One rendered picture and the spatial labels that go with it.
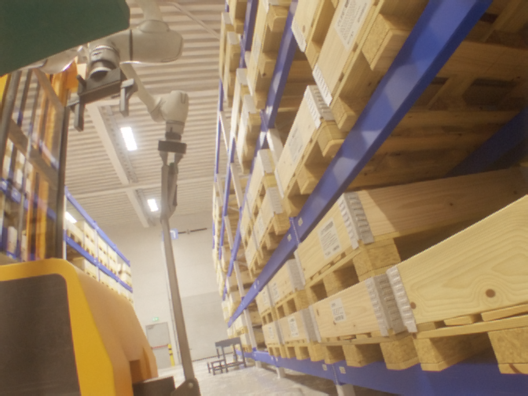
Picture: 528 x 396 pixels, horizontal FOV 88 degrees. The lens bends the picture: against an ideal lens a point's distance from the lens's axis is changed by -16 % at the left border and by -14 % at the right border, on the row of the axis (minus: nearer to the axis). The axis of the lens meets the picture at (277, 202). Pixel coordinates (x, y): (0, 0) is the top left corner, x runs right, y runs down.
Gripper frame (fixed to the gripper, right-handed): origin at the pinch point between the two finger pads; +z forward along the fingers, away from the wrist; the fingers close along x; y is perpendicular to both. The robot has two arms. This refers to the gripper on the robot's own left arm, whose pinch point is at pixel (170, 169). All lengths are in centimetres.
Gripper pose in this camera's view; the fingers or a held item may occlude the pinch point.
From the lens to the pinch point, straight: 157.1
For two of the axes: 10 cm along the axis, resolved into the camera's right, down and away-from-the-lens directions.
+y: -1.5, -0.7, 9.9
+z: -1.2, 9.9, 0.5
